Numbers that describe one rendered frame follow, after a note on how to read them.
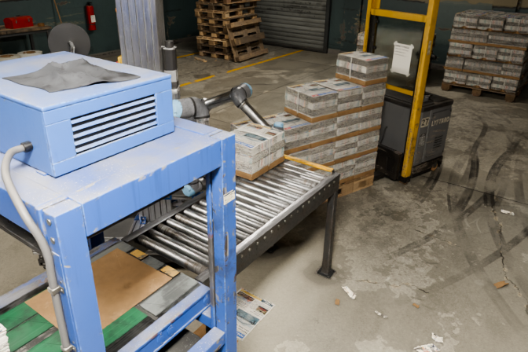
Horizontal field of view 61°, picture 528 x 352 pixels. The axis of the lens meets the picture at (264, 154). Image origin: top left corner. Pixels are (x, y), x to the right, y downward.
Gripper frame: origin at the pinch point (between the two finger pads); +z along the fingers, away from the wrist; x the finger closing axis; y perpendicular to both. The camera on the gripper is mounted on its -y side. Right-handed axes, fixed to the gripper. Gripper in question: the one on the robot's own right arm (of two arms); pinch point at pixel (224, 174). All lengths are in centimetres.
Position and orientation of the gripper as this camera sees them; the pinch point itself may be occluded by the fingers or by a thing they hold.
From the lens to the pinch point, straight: 298.1
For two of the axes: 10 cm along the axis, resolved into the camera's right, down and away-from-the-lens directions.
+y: 0.2, -9.1, -4.1
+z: 5.8, -3.2, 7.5
